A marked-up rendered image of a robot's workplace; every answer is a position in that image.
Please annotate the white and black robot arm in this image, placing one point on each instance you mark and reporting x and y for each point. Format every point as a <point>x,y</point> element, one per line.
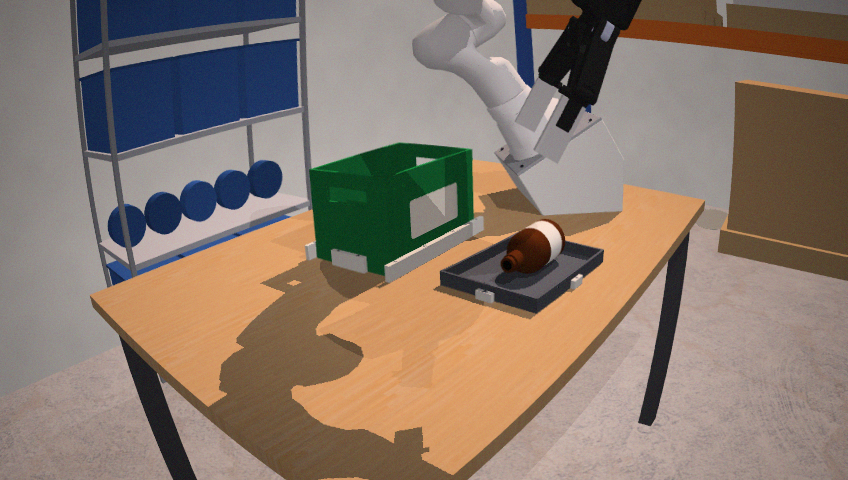
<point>449,44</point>

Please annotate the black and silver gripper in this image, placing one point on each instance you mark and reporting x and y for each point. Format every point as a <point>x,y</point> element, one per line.
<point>569,111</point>

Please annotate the green plastic crate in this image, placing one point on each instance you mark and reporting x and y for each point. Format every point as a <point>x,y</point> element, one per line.
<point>407,205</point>

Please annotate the brown glass bottle with white label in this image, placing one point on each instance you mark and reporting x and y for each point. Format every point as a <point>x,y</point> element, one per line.
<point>534,247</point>

